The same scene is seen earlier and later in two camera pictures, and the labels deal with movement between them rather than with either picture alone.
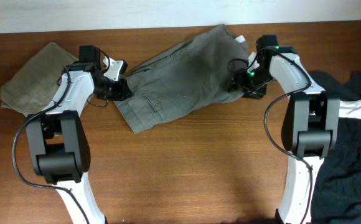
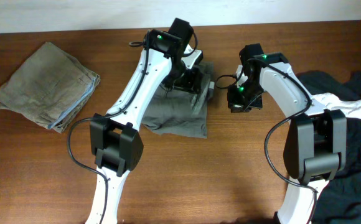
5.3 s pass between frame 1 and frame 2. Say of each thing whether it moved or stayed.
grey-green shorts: moved
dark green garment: stayed
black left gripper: moved
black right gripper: moved
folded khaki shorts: stayed
